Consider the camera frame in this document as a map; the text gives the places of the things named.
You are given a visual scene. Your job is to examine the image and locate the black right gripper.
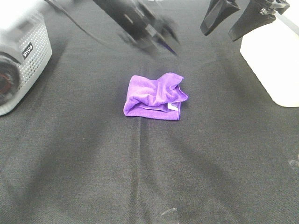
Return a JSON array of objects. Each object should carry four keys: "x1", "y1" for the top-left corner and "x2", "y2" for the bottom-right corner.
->
[{"x1": 200, "y1": 0, "x2": 290, "y2": 41}]

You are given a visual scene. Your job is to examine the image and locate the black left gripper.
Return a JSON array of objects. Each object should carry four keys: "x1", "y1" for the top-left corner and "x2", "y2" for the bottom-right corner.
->
[{"x1": 94, "y1": 0, "x2": 180, "y2": 57}]

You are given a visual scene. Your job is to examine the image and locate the purple microfiber towel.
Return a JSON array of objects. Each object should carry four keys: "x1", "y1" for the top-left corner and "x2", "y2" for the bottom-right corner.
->
[{"x1": 123, "y1": 72, "x2": 188, "y2": 120}]

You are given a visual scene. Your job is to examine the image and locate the white plastic storage box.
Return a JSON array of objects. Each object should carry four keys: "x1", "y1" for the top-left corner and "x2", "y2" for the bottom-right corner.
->
[{"x1": 240, "y1": 19, "x2": 299, "y2": 107}]

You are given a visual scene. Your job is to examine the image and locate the grey perforated plastic basket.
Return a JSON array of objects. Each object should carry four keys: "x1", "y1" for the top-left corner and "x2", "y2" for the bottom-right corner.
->
[{"x1": 0, "y1": 12, "x2": 52, "y2": 115}]

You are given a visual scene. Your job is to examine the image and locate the black fabric table cover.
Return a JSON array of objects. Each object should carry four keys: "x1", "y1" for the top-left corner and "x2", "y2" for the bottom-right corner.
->
[{"x1": 0, "y1": 0, "x2": 299, "y2": 224}]

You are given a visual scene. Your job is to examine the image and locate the black cable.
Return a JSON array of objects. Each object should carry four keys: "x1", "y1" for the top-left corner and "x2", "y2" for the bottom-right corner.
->
[{"x1": 44, "y1": 0, "x2": 131, "y2": 47}]

